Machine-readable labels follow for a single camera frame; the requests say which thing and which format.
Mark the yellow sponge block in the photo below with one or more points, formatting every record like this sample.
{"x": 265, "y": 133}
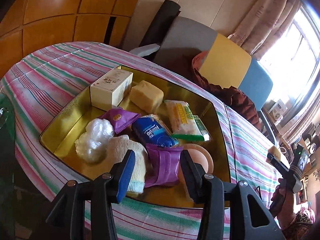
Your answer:
{"x": 146, "y": 96}

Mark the black rolled mat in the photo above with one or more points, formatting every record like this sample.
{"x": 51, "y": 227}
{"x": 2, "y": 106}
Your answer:
{"x": 161, "y": 23}

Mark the striped pink green tablecloth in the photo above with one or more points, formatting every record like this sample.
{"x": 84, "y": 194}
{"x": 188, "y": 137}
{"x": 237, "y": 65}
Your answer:
{"x": 66, "y": 99}

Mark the pink bulb-shaped object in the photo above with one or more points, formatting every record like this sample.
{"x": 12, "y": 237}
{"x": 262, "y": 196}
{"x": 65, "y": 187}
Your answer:
{"x": 199, "y": 155}

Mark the purple snack packet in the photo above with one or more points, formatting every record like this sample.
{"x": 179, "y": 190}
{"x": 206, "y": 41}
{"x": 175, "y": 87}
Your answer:
{"x": 120, "y": 119}

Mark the white product box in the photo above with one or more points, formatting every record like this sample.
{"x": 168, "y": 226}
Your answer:
{"x": 277, "y": 110}

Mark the cream box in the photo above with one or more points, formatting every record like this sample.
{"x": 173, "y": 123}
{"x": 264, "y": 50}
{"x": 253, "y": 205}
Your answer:
{"x": 109, "y": 90}

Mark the shelf with clutter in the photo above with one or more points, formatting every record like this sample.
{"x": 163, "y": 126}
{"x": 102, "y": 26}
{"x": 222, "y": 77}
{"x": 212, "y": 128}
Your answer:
{"x": 287, "y": 150}

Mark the green glass side table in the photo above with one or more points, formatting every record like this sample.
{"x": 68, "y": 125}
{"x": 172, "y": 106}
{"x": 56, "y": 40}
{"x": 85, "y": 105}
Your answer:
{"x": 8, "y": 135}

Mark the wooden wardrobe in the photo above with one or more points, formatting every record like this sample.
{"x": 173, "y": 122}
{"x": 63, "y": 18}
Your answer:
{"x": 29, "y": 25}

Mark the dark red jacket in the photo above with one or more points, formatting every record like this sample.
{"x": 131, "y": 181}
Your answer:
{"x": 231, "y": 97}

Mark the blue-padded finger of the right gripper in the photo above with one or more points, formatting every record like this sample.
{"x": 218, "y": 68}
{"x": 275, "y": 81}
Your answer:
{"x": 281, "y": 168}

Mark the grey yellow blue armchair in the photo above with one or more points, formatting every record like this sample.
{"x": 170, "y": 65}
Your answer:
{"x": 218, "y": 59}

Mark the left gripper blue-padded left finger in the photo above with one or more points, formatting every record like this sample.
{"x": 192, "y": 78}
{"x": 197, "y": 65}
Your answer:
{"x": 108, "y": 188}

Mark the blue Tempo tissue pack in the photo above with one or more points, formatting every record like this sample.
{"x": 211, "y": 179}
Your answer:
{"x": 150, "y": 129}

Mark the rice cracker snack packet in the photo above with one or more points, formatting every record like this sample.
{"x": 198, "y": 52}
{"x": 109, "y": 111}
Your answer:
{"x": 182, "y": 121}

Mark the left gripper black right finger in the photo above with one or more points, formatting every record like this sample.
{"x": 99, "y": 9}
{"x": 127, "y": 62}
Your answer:
{"x": 197, "y": 179}

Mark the glasses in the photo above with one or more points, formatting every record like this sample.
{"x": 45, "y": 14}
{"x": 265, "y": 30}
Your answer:
{"x": 4, "y": 113}

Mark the pink patterned curtain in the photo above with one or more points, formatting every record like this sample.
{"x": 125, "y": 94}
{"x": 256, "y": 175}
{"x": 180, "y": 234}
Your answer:
{"x": 264, "y": 25}

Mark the purple origami paper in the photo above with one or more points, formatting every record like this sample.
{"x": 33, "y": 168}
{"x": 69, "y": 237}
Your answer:
{"x": 165, "y": 163}

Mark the right hand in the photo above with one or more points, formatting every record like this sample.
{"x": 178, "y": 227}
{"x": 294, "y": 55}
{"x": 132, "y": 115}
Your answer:
{"x": 284, "y": 199}

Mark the white plastic bag ball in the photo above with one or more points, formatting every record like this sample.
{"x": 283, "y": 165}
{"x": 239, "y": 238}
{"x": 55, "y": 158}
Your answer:
{"x": 91, "y": 145}

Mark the green white small box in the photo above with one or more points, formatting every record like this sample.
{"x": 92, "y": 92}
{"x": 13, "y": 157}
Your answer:
{"x": 203, "y": 130}

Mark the pink blanket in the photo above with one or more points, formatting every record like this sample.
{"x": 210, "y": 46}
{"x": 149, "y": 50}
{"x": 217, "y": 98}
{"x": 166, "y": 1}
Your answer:
{"x": 306, "y": 215}

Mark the cream knitted sock roll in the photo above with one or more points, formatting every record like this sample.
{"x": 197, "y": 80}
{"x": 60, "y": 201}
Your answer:
{"x": 127, "y": 162}

